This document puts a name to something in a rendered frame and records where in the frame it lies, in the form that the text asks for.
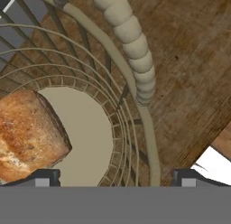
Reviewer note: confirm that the brown bread loaf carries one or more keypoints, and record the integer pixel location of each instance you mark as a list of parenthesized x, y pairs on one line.
[(27, 134)]

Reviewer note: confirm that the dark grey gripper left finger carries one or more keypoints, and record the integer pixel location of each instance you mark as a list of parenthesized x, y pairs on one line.
[(45, 175)]

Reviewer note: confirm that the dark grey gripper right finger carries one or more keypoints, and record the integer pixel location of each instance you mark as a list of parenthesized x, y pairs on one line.
[(187, 175)]

